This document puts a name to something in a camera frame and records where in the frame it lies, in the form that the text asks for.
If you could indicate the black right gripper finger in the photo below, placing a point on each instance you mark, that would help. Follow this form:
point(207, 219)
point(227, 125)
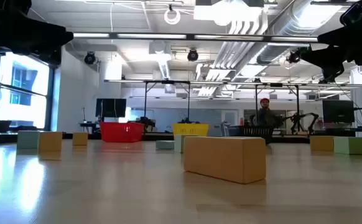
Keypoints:
point(334, 70)
point(322, 55)

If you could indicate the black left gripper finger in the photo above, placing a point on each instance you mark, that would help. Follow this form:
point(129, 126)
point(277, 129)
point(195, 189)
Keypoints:
point(46, 56)
point(56, 56)

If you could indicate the orange triangular block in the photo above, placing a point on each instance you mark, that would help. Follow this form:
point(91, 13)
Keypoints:
point(321, 143)

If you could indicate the long green block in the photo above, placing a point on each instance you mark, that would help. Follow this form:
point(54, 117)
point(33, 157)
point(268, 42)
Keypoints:
point(356, 145)

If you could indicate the orange cube block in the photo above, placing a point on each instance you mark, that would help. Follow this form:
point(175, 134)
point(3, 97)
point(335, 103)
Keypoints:
point(80, 138)
point(51, 141)

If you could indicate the teal block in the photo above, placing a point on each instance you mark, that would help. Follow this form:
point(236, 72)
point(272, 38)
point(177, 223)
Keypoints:
point(28, 139)
point(165, 144)

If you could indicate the green cube block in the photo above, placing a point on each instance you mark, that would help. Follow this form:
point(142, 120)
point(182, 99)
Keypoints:
point(178, 143)

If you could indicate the black background robot arm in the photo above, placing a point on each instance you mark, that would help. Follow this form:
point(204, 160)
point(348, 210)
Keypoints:
point(145, 121)
point(308, 115)

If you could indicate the black computer monitor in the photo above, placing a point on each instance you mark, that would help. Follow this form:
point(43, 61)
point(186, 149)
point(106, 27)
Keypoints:
point(338, 111)
point(110, 108)

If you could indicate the large window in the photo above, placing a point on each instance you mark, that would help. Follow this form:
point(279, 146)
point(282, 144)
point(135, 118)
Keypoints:
point(22, 90)

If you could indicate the person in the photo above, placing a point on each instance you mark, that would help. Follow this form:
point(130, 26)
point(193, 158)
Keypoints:
point(265, 115)

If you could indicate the black plastic basket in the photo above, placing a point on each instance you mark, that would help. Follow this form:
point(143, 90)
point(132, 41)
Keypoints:
point(257, 133)

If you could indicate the red plastic basket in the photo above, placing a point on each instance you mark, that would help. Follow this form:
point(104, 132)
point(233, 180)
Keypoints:
point(122, 132)

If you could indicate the long orange block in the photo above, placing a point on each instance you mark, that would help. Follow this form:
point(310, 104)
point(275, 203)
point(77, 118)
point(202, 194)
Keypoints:
point(224, 158)

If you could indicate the yellow plastic basket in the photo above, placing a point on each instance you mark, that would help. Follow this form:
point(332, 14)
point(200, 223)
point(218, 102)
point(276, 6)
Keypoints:
point(190, 129)

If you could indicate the black ceiling camera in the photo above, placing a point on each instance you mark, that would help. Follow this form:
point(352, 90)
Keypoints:
point(90, 58)
point(193, 55)
point(294, 57)

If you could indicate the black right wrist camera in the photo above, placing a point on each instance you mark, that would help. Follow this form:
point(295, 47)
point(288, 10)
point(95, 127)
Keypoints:
point(353, 14)

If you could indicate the silver ventilation duct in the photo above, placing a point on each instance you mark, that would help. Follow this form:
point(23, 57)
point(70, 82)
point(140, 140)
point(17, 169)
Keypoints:
point(293, 26)

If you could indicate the black metal frame rig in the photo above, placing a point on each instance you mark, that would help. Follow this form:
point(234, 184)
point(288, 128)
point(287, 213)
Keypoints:
point(167, 82)
point(275, 84)

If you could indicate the black aluminium table frame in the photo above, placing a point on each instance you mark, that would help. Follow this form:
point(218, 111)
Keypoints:
point(156, 136)

